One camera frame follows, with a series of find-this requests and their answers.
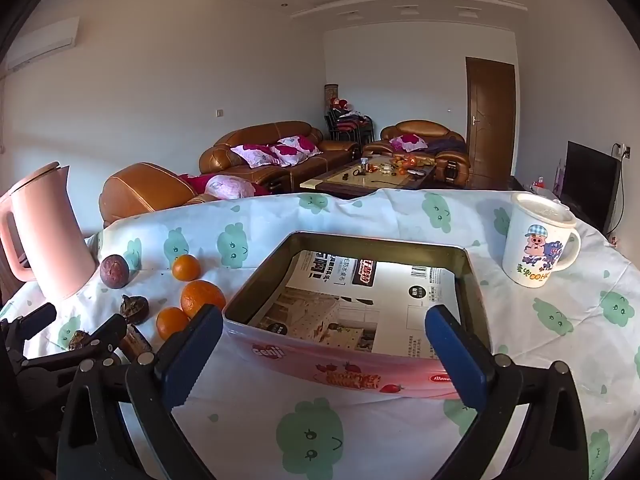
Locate pale pink pillow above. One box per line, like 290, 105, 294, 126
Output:
205, 175, 256, 200

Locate dark purple blanket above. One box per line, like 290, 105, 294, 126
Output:
425, 139, 468, 157

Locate large orange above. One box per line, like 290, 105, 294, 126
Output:
180, 280, 227, 319

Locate brown leather sofa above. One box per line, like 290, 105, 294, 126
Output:
199, 121, 361, 193

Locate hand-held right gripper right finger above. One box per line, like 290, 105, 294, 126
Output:
424, 304, 591, 480

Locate brown leather armchair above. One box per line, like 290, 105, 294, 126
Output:
98, 162, 223, 228
362, 120, 472, 188

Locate white magenta floral pillow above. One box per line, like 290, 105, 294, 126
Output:
231, 144, 281, 168
390, 134, 428, 153
270, 136, 322, 167

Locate stacked dark chairs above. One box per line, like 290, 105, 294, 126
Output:
325, 107, 375, 145

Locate purple passion fruit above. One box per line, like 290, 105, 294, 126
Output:
99, 254, 131, 289

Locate white cartoon pig mug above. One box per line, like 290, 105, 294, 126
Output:
501, 192, 582, 288

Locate pink cardboard box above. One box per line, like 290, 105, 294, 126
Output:
221, 231, 493, 401

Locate white air conditioner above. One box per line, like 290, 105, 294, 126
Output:
6, 16, 81, 71

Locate brown wooden door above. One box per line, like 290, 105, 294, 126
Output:
465, 56, 517, 191

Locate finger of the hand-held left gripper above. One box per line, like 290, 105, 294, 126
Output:
0, 302, 57, 356
22, 314, 128, 377

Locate printed paper liner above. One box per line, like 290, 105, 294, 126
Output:
247, 250, 463, 361

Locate black television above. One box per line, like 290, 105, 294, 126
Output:
559, 141, 621, 236

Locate white green cloud tablecloth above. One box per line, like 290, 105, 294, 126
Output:
0, 187, 640, 480

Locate wooden coffee table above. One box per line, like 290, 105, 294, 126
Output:
300, 156, 437, 198

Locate small orange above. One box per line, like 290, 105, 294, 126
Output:
172, 254, 202, 282
156, 306, 191, 341

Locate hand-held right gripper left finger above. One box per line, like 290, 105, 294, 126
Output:
56, 304, 224, 480

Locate pink electric kettle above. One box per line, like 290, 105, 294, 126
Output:
0, 161, 97, 301

